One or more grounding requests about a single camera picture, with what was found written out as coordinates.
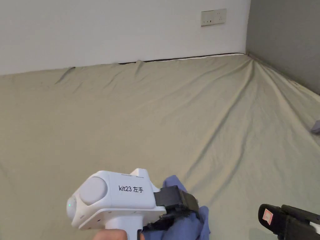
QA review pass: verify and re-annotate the bed with pale green sheet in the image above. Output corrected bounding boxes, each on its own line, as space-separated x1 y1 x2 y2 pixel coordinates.
0 52 320 240

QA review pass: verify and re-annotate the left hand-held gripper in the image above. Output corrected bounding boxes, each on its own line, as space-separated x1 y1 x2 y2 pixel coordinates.
67 168 201 233

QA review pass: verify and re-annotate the beige wall socket plate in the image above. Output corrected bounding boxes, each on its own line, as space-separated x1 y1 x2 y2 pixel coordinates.
201 8 228 27

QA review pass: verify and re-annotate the blue cloth garment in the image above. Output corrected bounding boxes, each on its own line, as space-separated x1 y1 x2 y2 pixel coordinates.
140 175 211 240

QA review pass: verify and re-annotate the person's left hand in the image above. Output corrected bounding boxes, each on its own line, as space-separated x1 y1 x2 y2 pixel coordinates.
93 228 145 240

